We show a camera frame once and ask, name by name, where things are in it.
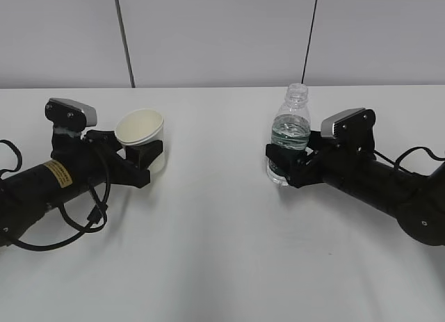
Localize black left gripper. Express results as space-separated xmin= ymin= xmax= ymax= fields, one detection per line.
xmin=51 ymin=129 xmax=163 ymax=188

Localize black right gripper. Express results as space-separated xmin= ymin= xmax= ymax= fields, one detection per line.
xmin=265 ymin=129 xmax=375 ymax=188

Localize white paper cup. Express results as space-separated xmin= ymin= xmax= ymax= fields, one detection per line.
xmin=115 ymin=108 xmax=165 ymax=174

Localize clear water bottle green label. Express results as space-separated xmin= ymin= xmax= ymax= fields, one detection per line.
xmin=270 ymin=83 xmax=311 ymax=186

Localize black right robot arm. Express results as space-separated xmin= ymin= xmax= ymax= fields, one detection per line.
xmin=265 ymin=131 xmax=444 ymax=246

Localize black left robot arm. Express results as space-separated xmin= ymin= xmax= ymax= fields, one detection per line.
xmin=1 ymin=130 xmax=163 ymax=252

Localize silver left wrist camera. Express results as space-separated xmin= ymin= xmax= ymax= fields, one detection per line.
xmin=44 ymin=97 xmax=97 ymax=132

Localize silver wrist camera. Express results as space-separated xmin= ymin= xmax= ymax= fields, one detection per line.
xmin=320 ymin=108 xmax=376 ymax=152
xmin=44 ymin=97 xmax=97 ymax=132

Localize black left camera cable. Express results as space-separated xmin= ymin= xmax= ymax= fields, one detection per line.
xmin=0 ymin=137 xmax=109 ymax=252

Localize black camera cable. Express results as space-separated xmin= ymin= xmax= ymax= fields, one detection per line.
xmin=0 ymin=137 xmax=109 ymax=252
xmin=371 ymin=146 xmax=445 ymax=175

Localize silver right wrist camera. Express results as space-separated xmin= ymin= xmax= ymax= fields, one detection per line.
xmin=320 ymin=108 xmax=376 ymax=152

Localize black right camera cable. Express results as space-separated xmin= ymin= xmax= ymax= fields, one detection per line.
xmin=371 ymin=146 xmax=445 ymax=175

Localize left black wall seam strip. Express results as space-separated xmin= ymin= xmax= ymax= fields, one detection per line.
xmin=114 ymin=0 xmax=136 ymax=88

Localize black wall seam strip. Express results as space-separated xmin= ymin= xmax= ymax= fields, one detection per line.
xmin=300 ymin=0 xmax=318 ymax=83
xmin=114 ymin=0 xmax=136 ymax=88

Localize right black wall seam strip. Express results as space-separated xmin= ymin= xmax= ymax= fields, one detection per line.
xmin=300 ymin=0 xmax=318 ymax=83

